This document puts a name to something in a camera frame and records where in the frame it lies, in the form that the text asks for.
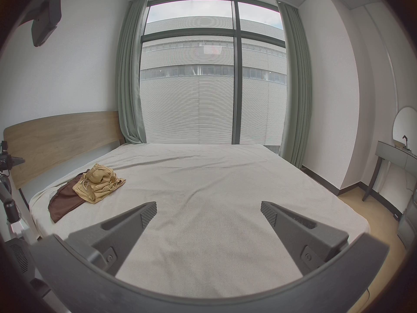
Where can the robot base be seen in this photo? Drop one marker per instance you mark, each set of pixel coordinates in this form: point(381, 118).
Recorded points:
point(18, 256)

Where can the tan shorts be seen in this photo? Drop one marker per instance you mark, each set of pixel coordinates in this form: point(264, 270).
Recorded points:
point(97, 184)

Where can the brown garment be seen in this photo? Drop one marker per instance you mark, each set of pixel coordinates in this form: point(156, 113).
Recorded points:
point(63, 200)

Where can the window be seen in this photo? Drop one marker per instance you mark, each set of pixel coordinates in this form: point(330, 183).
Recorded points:
point(189, 103)

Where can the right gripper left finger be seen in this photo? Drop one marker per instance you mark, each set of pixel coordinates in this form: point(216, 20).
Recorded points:
point(127, 227)

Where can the grey-green curtain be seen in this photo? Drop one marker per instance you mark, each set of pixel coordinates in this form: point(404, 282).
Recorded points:
point(130, 77)
point(296, 93)

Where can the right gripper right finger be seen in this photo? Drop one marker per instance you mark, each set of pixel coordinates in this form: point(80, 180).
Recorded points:
point(293, 230)

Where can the round mirror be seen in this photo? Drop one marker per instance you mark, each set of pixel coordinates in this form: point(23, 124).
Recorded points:
point(405, 122)

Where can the grey dressing table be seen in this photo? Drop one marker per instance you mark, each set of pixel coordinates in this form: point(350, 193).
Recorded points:
point(391, 152)

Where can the bed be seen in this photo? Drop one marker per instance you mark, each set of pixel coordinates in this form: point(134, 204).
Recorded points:
point(208, 181)

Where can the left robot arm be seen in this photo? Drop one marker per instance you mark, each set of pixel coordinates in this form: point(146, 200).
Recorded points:
point(9, 207)

